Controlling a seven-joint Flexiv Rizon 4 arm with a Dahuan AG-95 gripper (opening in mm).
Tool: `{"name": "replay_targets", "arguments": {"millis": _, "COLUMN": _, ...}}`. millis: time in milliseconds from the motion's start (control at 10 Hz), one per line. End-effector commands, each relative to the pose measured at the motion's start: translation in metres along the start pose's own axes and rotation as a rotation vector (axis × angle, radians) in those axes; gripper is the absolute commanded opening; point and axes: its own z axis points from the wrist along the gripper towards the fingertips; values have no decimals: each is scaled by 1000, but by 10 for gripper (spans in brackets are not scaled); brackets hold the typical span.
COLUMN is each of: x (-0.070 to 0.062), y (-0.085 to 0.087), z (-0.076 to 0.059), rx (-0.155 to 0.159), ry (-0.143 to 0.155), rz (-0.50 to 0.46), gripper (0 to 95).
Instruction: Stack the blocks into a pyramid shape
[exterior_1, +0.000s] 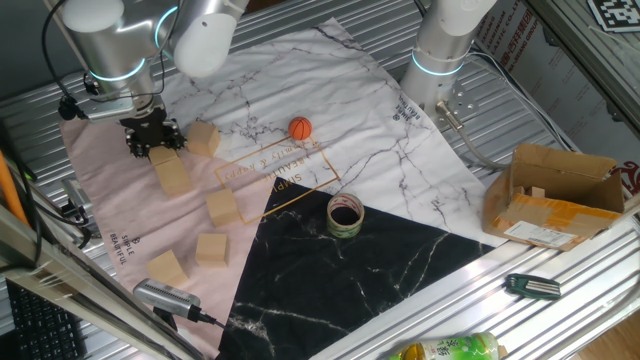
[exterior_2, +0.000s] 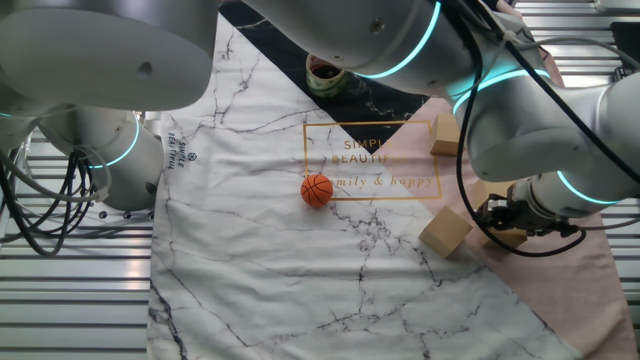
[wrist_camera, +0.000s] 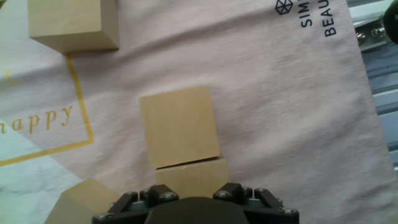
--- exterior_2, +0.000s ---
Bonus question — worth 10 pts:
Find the marble pink black cloth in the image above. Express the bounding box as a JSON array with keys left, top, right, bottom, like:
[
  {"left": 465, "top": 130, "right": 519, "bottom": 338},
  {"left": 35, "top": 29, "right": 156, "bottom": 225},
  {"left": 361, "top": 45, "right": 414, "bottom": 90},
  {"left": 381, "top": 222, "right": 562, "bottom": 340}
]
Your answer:
[{"left": 146, "top": 0, "right": 640, "bottom": 360}]

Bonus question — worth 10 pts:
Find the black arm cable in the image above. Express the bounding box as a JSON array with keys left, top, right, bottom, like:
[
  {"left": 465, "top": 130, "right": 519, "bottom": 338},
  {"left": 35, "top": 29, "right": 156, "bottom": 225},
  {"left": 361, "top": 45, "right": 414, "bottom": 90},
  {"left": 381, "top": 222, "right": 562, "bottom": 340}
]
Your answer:
[{"left": 439, "top": 0, "right": 640, "bottom": 259}]

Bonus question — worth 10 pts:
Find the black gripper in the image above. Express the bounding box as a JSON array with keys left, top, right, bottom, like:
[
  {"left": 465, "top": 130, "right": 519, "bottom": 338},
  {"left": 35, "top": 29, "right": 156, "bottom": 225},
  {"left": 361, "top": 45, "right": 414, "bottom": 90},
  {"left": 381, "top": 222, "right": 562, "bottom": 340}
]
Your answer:
[{"left": 473, "top": 196, "right": 561, "bottom": 239}]

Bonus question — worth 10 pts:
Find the small orange basketball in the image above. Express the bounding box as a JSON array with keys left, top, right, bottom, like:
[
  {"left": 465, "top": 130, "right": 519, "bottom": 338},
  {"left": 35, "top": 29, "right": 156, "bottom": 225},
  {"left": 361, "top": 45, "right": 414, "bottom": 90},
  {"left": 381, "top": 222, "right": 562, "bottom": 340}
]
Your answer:
[{"left": 300, "top": 173, "right": 335, "bottom": 209}]

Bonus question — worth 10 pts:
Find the black base cable bundle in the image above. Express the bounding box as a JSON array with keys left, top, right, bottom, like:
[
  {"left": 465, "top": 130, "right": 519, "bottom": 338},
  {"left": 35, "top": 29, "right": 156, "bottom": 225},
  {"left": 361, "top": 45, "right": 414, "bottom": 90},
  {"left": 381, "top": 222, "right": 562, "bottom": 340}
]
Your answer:
[{"left": 0, "top": 147, "right": 111, "bottom": 259}]

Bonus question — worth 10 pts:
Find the roll of clear tape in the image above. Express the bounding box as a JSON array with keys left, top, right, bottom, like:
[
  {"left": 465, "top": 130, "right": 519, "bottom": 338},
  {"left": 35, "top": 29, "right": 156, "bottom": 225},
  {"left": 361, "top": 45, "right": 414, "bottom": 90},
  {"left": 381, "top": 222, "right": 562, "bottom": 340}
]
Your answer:
[{"left": 305, "top": 53, "right": 350, "bottom": 99}]

